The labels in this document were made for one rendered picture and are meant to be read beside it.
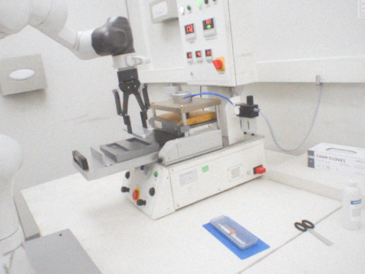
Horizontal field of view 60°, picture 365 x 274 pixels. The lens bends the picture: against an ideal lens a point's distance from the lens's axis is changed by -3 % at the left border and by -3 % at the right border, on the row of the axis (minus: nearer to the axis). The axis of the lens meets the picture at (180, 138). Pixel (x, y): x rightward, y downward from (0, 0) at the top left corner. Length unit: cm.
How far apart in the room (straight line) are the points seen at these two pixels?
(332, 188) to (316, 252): 32
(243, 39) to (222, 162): 47
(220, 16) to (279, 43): 46
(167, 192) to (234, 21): 67
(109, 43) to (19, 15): 36
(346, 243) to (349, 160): 38
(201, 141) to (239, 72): 31
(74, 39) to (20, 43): 149
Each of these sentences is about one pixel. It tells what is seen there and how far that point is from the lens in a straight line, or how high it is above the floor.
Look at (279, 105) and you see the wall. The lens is 168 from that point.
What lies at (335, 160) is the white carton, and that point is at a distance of 131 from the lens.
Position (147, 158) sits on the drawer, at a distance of 115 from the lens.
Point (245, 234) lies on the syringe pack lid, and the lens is 98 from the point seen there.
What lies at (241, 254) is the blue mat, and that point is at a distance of 94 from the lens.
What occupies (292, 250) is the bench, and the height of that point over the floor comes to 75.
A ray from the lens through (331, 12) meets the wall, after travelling 148.
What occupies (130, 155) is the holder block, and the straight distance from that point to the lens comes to 113.
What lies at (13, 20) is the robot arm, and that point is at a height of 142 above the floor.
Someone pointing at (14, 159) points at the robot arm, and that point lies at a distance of 75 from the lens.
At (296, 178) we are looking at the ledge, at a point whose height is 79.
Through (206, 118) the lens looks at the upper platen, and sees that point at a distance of 124.
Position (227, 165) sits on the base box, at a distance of 127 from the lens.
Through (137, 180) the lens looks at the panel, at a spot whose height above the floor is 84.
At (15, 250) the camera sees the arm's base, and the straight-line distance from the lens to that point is 88.
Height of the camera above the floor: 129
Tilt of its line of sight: 14 degrees down
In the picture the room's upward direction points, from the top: 8 degrees counter-clockwise
